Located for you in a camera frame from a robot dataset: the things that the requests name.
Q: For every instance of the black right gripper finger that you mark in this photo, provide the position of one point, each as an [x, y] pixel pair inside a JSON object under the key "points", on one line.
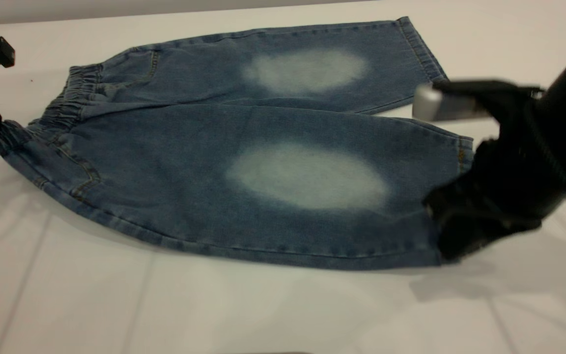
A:
{"points": [[465, 236]]}

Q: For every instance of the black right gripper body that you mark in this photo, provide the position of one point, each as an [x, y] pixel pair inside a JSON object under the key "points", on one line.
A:
{"points": [[504, 187]]}

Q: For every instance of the blue faded denim pants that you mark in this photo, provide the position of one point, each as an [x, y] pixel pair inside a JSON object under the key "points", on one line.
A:
{"points": [[189, 147]]}

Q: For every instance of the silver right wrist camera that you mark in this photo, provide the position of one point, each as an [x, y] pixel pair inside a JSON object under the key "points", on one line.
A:
{"points": [[440, 104]]}

